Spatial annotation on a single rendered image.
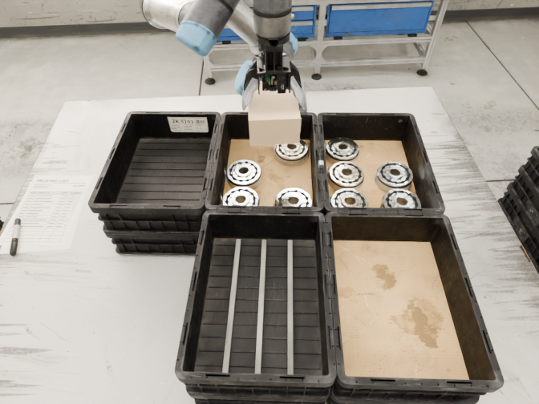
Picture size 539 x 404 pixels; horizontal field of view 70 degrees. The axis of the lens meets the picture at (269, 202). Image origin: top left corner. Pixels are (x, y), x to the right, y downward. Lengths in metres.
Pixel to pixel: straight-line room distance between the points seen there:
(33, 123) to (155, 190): 2.09
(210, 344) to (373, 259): 0.45
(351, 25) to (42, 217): 2.35
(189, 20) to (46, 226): 0.84
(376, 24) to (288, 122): 2.22
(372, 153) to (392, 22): 1.92
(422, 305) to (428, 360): 0.12
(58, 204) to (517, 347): 1.40
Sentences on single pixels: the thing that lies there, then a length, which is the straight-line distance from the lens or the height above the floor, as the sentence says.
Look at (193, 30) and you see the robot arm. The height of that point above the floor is 1.32.
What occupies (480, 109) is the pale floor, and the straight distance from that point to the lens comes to 3.16.
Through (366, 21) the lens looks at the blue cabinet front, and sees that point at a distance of 3.05.
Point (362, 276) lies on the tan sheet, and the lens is 0.99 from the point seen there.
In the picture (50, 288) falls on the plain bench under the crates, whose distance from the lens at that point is 1.27.
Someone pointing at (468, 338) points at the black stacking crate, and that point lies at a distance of 0.94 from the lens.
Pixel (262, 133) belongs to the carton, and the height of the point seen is 1.08.
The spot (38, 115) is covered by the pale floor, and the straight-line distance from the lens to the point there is 3.26.
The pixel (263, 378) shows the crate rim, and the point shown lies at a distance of 0.77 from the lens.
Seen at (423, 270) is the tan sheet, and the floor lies 0.83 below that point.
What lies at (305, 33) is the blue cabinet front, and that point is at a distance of 3.00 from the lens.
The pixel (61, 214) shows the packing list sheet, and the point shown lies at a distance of 1.42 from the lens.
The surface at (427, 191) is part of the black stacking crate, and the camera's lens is 1.12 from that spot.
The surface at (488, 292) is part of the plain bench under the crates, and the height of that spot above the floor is 0.70.
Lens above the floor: 1.67
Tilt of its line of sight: 50 degrees down
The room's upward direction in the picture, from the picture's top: 1 degrees counter-clockwise
